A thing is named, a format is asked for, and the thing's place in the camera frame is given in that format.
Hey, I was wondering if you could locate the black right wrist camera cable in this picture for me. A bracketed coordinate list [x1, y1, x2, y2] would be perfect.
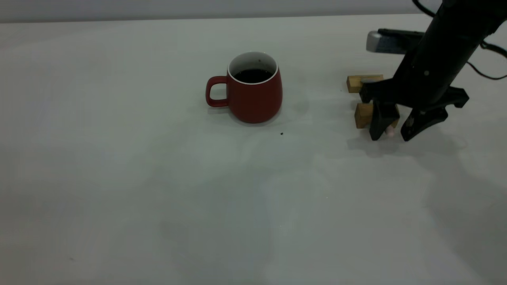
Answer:
[412, 0, 437, 18]

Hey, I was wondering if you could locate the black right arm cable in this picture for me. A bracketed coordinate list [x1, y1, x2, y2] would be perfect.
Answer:
[467, 40, 507, 80]

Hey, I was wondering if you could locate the red ceramic mug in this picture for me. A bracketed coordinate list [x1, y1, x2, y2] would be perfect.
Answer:
[205, 51, 283, 124]

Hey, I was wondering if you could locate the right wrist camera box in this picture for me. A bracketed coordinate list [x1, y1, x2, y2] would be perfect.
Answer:
[366, 28, 426, 55]

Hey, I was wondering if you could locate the flat wooden block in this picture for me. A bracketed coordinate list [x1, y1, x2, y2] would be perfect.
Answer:
[347, 74, 384, 93]

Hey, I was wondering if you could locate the dark coffee liquid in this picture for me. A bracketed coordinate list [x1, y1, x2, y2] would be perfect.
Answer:
[234, 69, 274, 84]

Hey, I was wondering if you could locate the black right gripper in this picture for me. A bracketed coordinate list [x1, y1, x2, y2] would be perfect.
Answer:
[359, 46, 478, 142]

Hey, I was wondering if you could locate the arched wooden block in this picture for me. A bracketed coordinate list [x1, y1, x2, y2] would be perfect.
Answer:
[354, 103, 400, 129]

